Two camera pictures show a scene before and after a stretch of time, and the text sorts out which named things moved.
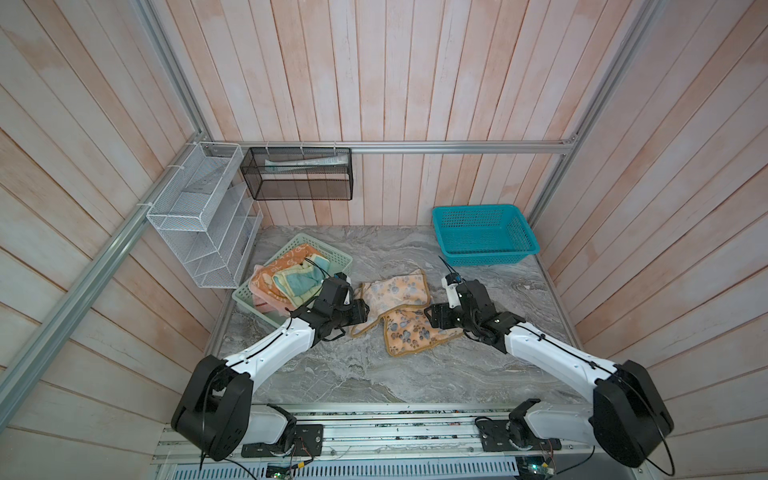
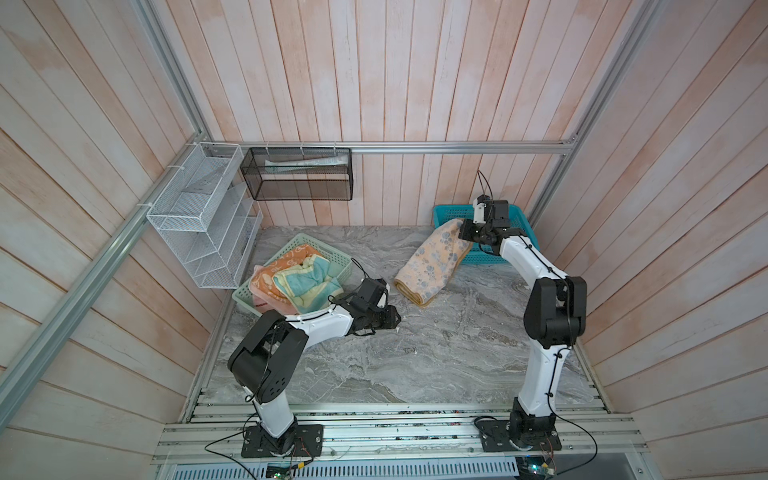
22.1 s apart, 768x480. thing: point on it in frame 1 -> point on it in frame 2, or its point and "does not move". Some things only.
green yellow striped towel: [304, 281] does not move
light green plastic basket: [339, 263] does not move
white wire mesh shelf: [208, 218] does not move
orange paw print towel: [400, 301] -> [431, 262]
